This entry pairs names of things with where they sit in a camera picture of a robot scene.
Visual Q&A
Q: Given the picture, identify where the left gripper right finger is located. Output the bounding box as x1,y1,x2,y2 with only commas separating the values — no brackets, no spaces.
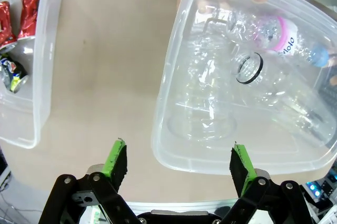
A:
221,142,312,224

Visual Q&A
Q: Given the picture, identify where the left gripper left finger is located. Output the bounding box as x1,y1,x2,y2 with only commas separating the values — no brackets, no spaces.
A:
38,139,140,224

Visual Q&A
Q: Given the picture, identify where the clear plastic bin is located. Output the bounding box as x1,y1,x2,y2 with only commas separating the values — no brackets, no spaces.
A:
0,0,64,149
150,0,337,176

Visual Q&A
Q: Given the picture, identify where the clear bottle with black ring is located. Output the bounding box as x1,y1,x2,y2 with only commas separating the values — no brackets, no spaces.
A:
233,52,335,146

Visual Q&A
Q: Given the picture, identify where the crushed clear plastic bottle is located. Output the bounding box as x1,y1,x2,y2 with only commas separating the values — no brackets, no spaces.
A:
181,36,238,141

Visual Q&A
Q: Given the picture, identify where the crushed blue silver can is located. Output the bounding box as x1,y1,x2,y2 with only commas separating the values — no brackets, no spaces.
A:
0,52,29,94

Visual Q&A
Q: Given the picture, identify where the clear bottle with pink label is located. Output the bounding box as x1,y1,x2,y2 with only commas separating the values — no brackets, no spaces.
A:
225,10,330,68

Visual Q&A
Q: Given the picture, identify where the crushed red can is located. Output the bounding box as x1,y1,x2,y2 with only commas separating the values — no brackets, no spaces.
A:
0,1,18,51
16,0,43,41

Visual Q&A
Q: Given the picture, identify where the white equipment with blue lights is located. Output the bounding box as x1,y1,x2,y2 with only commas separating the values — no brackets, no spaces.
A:
301,164,337,224

